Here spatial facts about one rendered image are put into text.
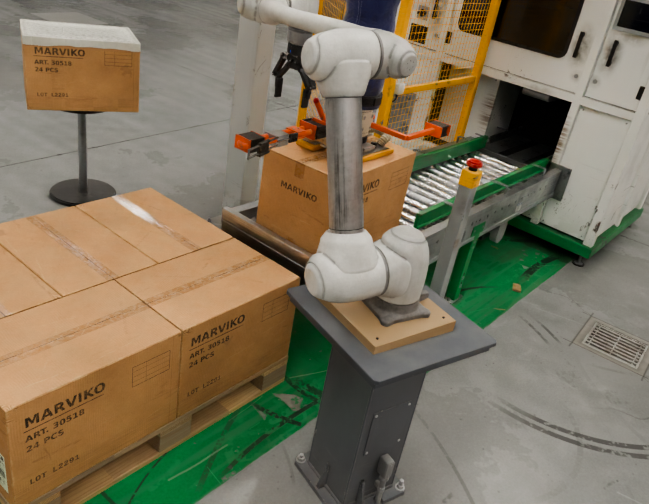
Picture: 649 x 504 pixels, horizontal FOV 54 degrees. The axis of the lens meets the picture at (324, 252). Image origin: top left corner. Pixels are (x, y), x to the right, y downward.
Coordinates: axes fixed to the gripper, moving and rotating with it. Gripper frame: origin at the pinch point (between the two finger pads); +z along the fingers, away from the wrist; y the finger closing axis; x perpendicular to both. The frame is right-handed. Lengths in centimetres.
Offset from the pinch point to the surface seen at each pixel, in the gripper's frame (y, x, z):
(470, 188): -52, -60, 29
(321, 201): -13.1, -11.9, 39.3
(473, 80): 41, -232, 23
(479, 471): -106, -21, 122
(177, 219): 47, 11, 68
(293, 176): 2.5, -10.9, 34.2
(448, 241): -49, -61, 56
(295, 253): -10, -5, 63
